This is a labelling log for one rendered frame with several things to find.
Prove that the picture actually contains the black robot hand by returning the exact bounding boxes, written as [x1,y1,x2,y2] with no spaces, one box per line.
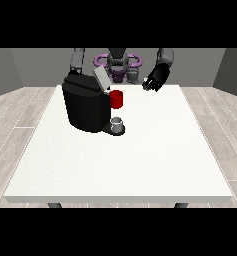
[141,62,171,93]

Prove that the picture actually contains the small grey coffee pod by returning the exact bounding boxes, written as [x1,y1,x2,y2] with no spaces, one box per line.
[127,69,140,85]

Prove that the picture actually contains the red pod holder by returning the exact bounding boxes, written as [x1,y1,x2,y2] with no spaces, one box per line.
[108,89,124,110]

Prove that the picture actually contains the pale grey machine lid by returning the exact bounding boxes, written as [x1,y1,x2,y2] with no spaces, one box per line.
[91,65,112,92]

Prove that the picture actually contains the black coffee machine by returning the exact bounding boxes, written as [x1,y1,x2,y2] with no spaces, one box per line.
[61,73,126,137]

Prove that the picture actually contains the grey robot trunk purple rings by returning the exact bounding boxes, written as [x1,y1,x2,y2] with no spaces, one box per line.
[93,48,144,84]

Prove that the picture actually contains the small grey cup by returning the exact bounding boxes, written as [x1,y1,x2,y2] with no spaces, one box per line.
[109,116,125,133]

